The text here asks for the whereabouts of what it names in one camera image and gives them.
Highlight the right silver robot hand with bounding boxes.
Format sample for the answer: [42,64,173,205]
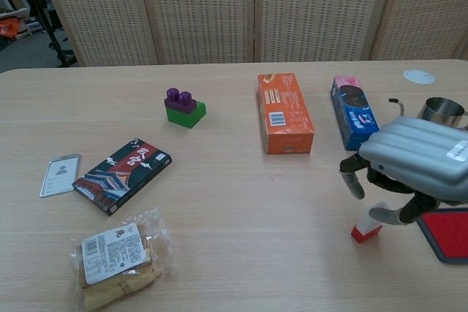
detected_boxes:
[339,116,468,226]

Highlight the blue cookie box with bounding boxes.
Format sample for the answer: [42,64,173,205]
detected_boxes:
[331,75,382,151]

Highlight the orange snack box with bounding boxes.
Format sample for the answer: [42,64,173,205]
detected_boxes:
[257,72,315,155]

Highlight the dark red-black snack packet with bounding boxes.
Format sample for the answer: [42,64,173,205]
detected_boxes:
[72,137,173,216]

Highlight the steel gooseneck pitcher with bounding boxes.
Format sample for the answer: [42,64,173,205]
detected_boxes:
[388,96,468,131]

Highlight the white round table grommet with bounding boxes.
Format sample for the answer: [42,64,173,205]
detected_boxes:
[403,69,437,85]

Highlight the red ink pad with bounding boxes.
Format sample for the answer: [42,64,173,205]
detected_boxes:
[416,208,468,264]

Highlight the green and purple toy block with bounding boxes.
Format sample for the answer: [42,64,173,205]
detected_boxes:
[163,87,207,130]

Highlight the wooden rattan folding screen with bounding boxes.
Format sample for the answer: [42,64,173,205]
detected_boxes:
[34,0,468,68]

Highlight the packaged bread slices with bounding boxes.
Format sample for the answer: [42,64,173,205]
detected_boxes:
[69,206,174,311]

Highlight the ID badge card holder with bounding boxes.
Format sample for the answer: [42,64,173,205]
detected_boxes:
[39,153,82,199]

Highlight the black tripod stand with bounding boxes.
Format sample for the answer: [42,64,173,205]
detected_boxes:
[34,0,78,69]

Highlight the orange plastic bag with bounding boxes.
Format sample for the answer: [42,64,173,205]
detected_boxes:
[0,18,19,38]

